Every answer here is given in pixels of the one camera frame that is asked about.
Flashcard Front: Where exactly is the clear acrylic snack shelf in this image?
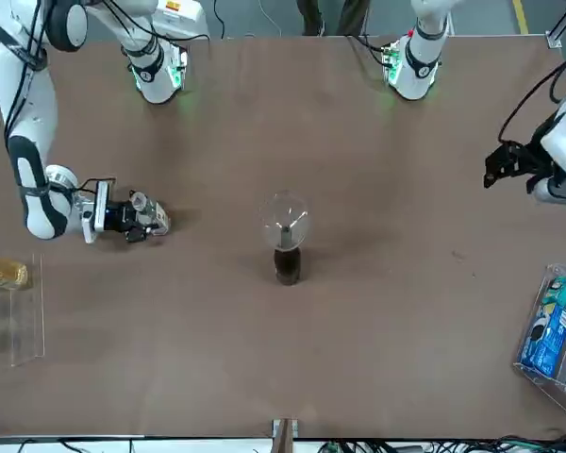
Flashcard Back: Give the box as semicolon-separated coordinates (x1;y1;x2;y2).
511;262;566;426

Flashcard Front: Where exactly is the clear acrylic bottle shelf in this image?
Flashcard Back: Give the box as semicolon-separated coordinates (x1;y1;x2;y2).
0;251;47;373

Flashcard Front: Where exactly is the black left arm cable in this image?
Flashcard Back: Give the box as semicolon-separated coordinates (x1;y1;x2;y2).
497;59;566;143

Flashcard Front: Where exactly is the yellow drink bottle white cap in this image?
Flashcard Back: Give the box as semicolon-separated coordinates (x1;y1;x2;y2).
0;256;30;291

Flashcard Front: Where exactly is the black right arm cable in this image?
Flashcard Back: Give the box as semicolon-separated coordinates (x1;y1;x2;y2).
2;0;119;195

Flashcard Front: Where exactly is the aluminium frame strut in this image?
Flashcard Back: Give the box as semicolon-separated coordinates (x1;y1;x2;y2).
545;0;566;49

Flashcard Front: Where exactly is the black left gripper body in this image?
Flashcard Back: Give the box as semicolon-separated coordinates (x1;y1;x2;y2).
523;141;557;180

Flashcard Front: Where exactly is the aluminium frame post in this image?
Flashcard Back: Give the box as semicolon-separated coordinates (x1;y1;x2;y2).
271;416;300;453

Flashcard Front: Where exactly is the dark glass bottle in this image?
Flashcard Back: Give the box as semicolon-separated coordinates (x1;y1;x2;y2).
272;225;306;287

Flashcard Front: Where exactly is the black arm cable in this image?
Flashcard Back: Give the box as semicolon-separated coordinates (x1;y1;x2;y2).
2;0;119;195
497;59;566;143

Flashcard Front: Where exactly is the white control box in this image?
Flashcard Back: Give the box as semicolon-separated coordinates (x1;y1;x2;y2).
151;0;212;42

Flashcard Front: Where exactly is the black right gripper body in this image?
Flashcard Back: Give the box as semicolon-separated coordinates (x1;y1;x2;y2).
104;199;136;233

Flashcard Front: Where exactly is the teal snack box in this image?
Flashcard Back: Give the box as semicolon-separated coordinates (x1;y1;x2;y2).
541;276;566;308

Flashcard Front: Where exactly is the blue cookie box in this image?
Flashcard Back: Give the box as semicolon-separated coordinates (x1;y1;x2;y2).
520;304;566;378

